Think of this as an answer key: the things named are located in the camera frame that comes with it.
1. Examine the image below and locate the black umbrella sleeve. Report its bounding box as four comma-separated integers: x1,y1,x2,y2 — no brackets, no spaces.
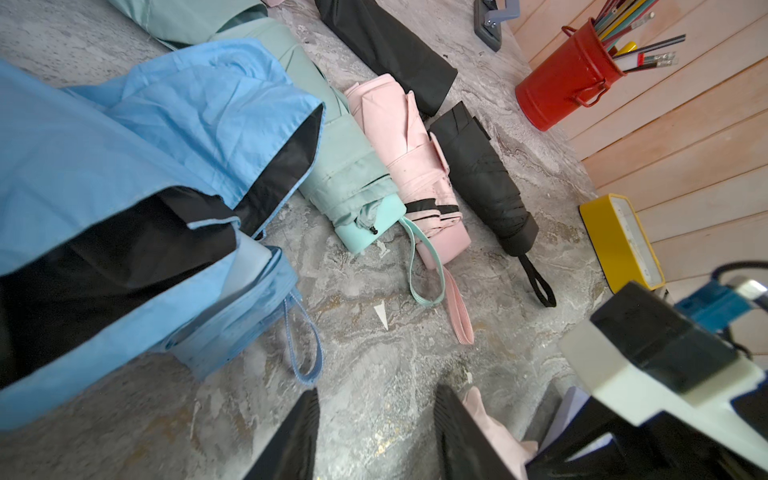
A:
315,0,458,117

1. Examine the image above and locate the lavender umbrella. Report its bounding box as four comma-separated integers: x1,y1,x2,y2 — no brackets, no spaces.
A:
540,386,590,450

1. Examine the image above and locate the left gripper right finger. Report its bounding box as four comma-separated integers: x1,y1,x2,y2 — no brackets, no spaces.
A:
433,384,514,480

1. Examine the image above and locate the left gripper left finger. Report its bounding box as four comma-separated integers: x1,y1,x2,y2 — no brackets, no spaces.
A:
244,389,320,480

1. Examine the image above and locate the black umbrella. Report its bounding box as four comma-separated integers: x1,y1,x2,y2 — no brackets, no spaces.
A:
429,102,557,308

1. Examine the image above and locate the red pencil cup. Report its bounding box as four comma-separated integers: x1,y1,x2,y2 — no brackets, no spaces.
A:
515,1,686,132

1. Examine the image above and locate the grey stapler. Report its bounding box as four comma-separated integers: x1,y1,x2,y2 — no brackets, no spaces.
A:
474,0,521,52

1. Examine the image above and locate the large pink umbrella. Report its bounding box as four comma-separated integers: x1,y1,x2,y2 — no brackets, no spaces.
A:
463,386,539,480

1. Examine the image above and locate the mint green umbrella sleeve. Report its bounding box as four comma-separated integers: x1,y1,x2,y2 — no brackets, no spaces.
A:
110,0,267,48

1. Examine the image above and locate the blue umbrella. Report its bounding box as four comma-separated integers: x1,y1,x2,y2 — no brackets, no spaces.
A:
1,40,325,431

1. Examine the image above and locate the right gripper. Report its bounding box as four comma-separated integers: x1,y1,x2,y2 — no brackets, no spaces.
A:
526,396,767,479

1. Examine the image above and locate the small pink umbrella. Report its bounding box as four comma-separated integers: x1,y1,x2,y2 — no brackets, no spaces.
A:
345,74,474,345

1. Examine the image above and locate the yellow alarm clock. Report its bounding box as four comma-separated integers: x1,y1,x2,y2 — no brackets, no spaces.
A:
579,194,666,293

